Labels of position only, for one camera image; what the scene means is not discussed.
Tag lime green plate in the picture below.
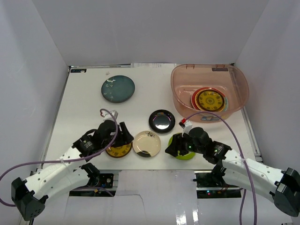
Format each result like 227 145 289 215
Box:
171 133 195 160

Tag yellow patterned plate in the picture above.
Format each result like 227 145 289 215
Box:
106 143 132 158
195 90 225 112

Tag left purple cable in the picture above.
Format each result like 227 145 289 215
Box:
0 108 119 207

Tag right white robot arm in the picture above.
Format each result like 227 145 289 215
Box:
165 127 300 217

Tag glossy black plate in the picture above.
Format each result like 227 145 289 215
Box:
148 109 176 134

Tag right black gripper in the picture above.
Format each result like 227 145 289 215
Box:
165 131 204 157

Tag red and teal plate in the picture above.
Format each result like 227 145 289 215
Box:
191 86 229 112

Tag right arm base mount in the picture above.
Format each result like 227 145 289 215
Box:
193 171 242 199

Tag cream plate with black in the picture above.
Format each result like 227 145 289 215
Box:
132 130 161 158

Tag purple cable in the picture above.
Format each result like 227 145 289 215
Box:
181 111 258 225
0 108 119 207

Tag papers at table back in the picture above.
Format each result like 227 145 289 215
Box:
131 63 177 68

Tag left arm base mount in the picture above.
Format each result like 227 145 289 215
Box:
69 173 116 197

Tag dark blue ceramic plate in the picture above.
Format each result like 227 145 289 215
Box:
101 75 135 104

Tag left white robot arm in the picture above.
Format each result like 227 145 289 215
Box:
11 120 134 221

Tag pink translucent plastic bin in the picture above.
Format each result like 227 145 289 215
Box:
171 64 249 123

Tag black label sticker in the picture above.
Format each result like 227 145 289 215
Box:
70 68 87 73

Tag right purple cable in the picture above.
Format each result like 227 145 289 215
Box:
181 111 258 225

